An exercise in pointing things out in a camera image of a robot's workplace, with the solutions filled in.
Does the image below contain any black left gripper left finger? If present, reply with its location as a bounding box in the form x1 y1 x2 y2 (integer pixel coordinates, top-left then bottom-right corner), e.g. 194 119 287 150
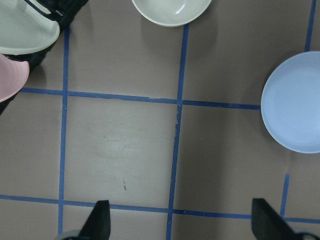
78 200 111 240

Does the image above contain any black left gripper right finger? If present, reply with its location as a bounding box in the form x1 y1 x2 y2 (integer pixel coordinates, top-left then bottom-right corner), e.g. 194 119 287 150
251 198 304 240

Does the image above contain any blue plate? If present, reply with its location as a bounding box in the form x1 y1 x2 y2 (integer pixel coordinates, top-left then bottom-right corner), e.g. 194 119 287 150
260 51 320 154

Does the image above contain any pink plate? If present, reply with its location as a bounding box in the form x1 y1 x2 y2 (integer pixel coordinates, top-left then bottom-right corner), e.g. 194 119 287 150
0 54 30 103

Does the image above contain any cream plate in rack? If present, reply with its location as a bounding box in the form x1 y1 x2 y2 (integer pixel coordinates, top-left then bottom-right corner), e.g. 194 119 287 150
0 0 63 55

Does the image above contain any black dish rack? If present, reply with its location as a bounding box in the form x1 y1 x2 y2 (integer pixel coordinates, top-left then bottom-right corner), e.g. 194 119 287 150
0 0 87 112

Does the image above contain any cream bowl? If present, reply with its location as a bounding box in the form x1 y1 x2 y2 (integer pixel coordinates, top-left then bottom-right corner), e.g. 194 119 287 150
131 0 212 28

